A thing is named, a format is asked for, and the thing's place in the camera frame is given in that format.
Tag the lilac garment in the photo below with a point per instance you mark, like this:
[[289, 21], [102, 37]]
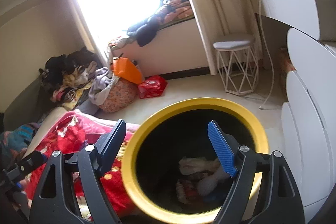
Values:
[[103, 83]]

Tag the pile of clothes on bed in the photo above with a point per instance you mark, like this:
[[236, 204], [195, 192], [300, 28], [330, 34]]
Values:
[[67, 79]]

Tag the orange plastic bag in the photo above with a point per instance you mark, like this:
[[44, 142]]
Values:
[[124, 68]]

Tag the floral fabric basket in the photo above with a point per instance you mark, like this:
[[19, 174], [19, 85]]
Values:
[[120, 96]]

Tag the yellow rimmed black trash bin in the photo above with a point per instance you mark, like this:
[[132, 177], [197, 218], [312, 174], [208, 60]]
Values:
[[177, 135]]

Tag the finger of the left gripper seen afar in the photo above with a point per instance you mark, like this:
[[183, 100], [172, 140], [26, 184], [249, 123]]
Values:
[[19, 170]]

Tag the dark blue jacket on sill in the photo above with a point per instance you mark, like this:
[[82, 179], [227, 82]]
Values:
[[145, 31]]

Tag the red plastic bag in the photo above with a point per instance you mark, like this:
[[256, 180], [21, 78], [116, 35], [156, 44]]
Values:
[[152, 87]]

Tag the white wire frame stool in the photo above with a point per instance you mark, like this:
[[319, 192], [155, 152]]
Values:
[[237, 63]]

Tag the orange patterned blanket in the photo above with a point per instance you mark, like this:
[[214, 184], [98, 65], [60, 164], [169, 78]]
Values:
[[173, 10]]

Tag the white dressing table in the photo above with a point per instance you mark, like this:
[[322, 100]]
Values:
[[316, 18]]

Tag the blue floral pillow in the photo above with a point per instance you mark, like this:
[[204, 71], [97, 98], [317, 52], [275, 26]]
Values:
[[14, 144]]

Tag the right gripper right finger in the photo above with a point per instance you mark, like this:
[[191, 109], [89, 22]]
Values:
[[225, 147]]

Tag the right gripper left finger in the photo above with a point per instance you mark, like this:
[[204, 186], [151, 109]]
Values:
[[108, 146]]

